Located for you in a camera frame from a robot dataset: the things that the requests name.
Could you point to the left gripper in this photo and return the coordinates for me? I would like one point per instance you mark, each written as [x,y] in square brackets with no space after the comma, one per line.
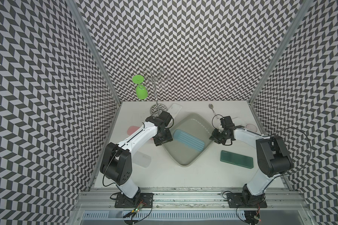
[169,138]

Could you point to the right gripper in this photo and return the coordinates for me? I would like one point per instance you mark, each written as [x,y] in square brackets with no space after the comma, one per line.
[213,137]

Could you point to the white pencil case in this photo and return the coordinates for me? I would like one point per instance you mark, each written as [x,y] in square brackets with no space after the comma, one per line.
[174,110]

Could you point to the light blue pencil case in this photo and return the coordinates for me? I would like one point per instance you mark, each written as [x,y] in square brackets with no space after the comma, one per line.
[189,140]

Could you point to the grey storage box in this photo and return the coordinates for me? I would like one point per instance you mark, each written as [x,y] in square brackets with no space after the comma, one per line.
[195,125]

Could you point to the pink pencil case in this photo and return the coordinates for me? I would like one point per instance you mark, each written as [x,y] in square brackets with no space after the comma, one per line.
[133,130]

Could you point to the translucent clear pencil case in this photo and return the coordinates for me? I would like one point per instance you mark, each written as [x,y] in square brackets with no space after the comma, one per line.
[141,159]

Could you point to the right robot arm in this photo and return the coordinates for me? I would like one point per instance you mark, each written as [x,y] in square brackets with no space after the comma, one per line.
[273,158]

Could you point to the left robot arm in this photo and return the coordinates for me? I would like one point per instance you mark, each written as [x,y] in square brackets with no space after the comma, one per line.
[116,164]

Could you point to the dark green pencil case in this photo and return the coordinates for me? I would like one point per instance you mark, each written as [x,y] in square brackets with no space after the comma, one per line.
[237,159]

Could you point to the green plastic wine glass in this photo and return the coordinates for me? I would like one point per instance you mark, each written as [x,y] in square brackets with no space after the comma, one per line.
[141,90]

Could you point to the chrome cup rack stand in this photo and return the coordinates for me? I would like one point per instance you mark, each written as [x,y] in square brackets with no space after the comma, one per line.
[155,77]

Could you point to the metal spoon patterned handle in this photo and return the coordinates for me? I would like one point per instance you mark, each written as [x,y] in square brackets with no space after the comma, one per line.
[212,108]

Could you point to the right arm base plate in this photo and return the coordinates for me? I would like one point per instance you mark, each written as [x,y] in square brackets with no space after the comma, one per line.
[247,201]

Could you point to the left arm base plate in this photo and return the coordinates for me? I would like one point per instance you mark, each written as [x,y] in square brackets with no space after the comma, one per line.
[122,201]

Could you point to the aluminium front rail frame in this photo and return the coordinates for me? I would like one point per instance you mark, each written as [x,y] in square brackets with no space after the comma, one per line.
[202,206]

